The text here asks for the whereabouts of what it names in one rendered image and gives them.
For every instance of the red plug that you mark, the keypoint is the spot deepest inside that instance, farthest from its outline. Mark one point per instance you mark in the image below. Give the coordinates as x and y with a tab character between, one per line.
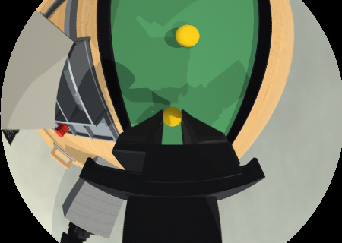
61	129

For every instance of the yellow ball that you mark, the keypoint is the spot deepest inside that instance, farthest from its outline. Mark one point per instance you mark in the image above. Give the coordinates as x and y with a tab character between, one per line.
172	116
187	35

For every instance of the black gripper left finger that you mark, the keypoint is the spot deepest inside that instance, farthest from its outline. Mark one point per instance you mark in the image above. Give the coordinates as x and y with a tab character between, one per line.
149	131

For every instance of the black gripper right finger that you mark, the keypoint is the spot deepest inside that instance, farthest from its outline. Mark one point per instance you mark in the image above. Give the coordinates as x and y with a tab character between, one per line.
195	131

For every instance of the green tray with black rim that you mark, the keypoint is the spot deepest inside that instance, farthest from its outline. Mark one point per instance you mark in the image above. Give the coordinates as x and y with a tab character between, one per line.
216	81

